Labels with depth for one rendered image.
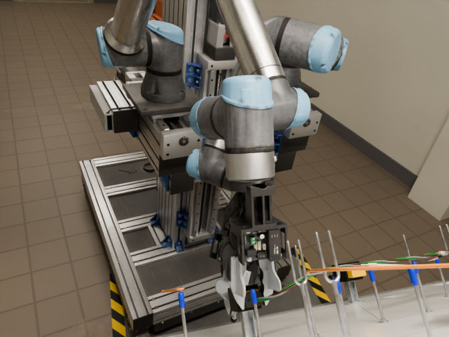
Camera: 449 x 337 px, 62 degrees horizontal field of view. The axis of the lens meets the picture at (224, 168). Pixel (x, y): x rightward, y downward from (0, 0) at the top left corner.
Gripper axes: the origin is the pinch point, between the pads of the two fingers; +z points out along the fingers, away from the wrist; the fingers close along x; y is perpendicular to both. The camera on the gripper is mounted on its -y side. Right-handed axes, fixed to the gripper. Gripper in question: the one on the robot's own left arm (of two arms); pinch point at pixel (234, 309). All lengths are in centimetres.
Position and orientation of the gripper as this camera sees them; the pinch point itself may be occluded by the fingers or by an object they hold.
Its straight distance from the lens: 80.2
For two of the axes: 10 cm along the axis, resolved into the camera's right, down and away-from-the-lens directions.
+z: -1.9, 9.2, -3.5
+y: -5.3, -4.0, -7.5
